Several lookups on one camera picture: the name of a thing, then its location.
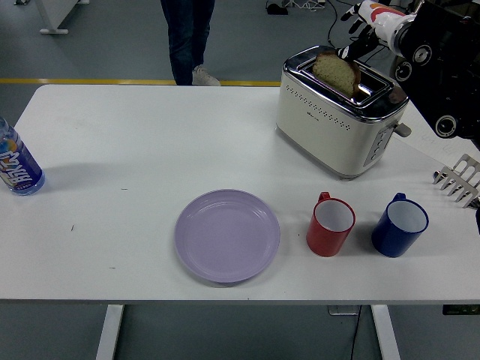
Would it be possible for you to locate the black table control panel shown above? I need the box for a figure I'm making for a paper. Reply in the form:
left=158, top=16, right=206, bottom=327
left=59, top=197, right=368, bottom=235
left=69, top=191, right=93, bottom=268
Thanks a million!
left=441, top=304, right=480, bottom=316

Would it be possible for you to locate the yellow floor tape line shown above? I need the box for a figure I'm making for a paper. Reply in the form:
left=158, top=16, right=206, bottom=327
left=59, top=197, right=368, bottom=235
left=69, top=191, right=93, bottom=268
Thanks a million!
left=0, top=77, right=282, bottom=88

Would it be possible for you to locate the white background desk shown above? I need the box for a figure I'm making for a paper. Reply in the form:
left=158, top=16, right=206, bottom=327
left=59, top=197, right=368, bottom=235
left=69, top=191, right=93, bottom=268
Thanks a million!
left=13, top=0, right=91, bottom=36

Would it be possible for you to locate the blue-label plastic water bottle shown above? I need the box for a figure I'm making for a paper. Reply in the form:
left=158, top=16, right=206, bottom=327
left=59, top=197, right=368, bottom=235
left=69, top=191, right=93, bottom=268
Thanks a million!
left=0, top=115, right=46, bottom=197

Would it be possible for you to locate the white paper sheet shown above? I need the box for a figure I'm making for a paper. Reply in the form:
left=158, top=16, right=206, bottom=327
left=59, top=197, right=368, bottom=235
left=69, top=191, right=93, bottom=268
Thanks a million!
left=391, top=100, right=480, bottom=168

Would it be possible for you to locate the purple round plate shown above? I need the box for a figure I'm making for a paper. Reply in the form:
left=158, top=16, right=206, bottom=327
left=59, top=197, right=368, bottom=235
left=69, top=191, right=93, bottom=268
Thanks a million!
left=173, top=188, right=281, bottom=284

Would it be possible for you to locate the silver metal toast rack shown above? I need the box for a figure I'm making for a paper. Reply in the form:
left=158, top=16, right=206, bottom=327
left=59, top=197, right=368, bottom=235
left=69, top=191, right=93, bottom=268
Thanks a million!
left=433, top=152, right=480, bottom=209

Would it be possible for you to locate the brown-crust bread slice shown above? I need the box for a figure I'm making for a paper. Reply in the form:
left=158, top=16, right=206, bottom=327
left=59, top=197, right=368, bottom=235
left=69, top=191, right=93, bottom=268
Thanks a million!
left=312, top=49, right=362, bottom=97

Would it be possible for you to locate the grey toaster lever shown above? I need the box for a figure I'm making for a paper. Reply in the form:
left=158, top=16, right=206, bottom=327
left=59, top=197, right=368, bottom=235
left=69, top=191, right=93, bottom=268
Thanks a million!
left=391, top=121, right=413, bottom=138

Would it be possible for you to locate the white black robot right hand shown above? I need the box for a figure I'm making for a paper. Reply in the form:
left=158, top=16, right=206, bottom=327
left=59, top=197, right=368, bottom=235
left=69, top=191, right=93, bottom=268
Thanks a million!
left=335, top=0, right=408, bottom=61

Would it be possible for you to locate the cream chrome two-slot toaster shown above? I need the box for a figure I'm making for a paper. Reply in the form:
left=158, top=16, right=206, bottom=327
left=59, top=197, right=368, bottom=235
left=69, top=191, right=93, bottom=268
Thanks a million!
left=274, top=44, right=410, bottom=183

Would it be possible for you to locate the blue enamel mug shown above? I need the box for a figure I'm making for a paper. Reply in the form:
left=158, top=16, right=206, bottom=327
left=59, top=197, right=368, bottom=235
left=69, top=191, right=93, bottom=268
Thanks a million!
left=370, top=192, right=429, bottom=259

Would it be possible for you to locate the red enamel mug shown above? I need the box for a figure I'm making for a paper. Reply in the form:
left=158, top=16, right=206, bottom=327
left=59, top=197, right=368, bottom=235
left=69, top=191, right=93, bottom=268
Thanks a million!
left=305, top=191, right=356, bottom=258

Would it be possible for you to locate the white table leg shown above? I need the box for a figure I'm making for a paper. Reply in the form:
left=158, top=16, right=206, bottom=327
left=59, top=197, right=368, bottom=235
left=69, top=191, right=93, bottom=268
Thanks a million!
left=370, top=304, right=401, bottom=360
left=95, top=304, right=125, bottom=360

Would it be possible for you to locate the black cable under table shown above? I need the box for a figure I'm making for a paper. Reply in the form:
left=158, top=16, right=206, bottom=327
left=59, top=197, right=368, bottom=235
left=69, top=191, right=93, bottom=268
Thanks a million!
left=350, top=305, right=362, bottom=360

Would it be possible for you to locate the black toaster power cable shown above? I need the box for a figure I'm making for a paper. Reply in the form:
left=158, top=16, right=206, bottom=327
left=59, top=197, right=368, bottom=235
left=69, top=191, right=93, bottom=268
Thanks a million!
left=325, top=0, right=339, bottom=48

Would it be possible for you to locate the white cable bundle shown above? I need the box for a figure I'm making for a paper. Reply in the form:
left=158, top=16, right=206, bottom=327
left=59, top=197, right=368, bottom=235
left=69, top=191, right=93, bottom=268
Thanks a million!
left=288, top=0, right=327, bottom=11

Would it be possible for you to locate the person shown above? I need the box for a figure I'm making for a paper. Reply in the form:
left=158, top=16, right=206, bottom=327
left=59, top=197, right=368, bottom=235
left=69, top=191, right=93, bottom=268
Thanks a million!
left=160, top=0, right=221, bottom=87

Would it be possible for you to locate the grey under-table bracket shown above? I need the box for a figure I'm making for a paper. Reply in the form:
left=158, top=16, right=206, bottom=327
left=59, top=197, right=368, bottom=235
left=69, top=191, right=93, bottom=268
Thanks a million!
left=328, top=304, right=362, bottom=316

